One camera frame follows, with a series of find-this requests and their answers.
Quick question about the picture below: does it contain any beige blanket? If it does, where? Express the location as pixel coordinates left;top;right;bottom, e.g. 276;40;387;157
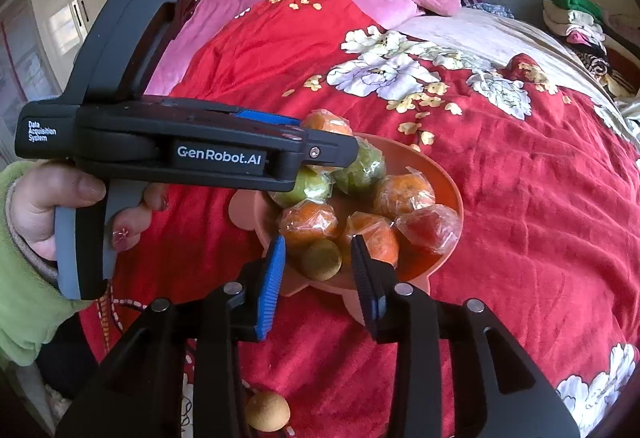
395;8;640;133

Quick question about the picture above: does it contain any pink scalloped plastic plate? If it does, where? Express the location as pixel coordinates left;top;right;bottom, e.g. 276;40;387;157
229;133;465;326

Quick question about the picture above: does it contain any large light green citrus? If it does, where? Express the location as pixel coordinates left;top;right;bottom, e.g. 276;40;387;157
272;166;335;209

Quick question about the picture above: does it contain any person's left hand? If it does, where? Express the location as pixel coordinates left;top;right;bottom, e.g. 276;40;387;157
7;162;169;263

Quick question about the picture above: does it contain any pink quilt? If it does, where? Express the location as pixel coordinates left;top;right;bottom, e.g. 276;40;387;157
145;0;426;103

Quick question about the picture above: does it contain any dark green citrus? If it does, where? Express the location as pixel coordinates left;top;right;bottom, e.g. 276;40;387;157
332;138;387;197

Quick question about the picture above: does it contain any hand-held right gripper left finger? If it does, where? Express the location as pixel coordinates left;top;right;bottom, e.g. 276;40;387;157
55;234;287;438

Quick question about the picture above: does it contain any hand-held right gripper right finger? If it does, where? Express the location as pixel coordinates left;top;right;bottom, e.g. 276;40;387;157
350;234;581;438

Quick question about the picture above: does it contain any plastic-wrapped orange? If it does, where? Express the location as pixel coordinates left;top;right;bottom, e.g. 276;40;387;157
300;109;353;137
340;212;401;269
374;173;437;220
277;200;340;253

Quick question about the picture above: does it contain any person's left forearm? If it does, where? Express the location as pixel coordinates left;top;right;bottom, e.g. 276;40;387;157
0;163;81;369

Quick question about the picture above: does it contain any striped cloth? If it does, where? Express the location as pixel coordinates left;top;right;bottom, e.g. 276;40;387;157
457;0;516;20

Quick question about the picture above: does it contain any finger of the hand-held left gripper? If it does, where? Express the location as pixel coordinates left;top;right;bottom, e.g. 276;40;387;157
232;109;303;131
295;130;360;193

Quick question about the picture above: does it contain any red floral blanket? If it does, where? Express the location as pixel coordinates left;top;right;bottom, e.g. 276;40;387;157
75;0;640;438

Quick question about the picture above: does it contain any pile of folded clothes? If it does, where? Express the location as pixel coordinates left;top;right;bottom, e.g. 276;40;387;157
542;0;640;98

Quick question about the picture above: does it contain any small reddish orange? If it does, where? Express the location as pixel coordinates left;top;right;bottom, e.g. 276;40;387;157
395;204;461;255

